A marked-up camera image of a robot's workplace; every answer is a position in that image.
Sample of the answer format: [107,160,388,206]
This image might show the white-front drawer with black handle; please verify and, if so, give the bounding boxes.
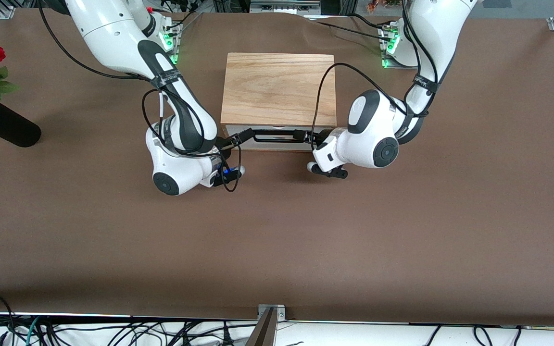
[224,124,337,151]

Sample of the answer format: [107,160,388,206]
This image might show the wooden drawer cabinet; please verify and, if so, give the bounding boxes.
[220,53,338,152]

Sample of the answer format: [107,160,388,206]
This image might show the brown table cover sheet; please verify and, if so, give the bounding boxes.
[0,7,554,328]

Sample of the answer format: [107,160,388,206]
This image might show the black cylindrical vase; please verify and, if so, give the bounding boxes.
[0,98,42,148]

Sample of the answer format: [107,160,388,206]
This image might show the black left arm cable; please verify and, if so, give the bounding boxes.
[310,0,440,137]

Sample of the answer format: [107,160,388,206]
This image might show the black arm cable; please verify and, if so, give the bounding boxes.
[310,0,440,137]
[38,0,243,193]

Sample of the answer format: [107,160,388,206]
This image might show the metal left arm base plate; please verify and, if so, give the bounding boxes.
[381,24,405,69]

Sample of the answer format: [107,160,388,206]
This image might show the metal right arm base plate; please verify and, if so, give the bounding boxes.
[161,20,180,64]

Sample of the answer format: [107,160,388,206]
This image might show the black table cable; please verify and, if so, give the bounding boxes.
[313,20,389,41]
[349,13,392,32]

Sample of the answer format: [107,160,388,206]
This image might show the aluminium frame rail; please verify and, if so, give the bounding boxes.
[250,0,322,15]

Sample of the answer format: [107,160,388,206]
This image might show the black base connector cables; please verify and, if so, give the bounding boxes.
[154,0,203,30]

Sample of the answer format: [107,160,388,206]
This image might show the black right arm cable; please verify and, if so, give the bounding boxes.
[38,0,243,193]

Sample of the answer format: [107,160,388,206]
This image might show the metal table edge bracket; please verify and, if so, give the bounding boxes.
[257,304,287,322]

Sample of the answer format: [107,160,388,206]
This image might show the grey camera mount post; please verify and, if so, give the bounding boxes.
[244,308,277,346]

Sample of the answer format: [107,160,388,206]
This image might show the teal floor cable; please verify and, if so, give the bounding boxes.
[25,316,42,346]

